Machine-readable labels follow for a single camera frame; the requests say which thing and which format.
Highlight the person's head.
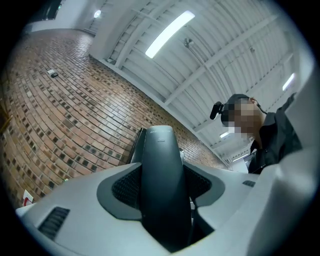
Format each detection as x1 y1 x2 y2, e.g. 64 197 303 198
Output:
220 93 267 149

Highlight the long ceiling light panel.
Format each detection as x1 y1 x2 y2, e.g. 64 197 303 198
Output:
145 10 196 60

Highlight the person's black shirt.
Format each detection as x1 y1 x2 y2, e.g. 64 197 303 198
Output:
247 92 304 175

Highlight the short ceiling light panel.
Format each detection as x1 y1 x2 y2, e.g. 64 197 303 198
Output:
282 72 297 92

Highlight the black head-worn camera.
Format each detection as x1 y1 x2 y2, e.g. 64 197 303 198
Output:
209 100 225 121

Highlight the red and white wall sign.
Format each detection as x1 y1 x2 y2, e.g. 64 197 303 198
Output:
21 189 35 208

